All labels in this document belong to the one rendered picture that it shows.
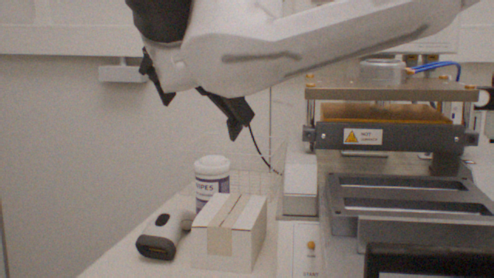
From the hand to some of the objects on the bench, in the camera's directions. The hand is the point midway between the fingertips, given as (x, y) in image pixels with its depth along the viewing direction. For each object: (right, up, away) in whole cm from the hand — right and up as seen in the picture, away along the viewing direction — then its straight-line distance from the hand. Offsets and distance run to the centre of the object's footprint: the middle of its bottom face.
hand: (201, 113), depth 80 cm
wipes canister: (-1, -24, +37) cm, 44 cm away
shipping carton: (+4, -28, +20) cm, 34 cm away
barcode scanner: (-9, -27, +23) cm, 36 cm away
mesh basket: (+4, -19, +60) cm, 62 cm away
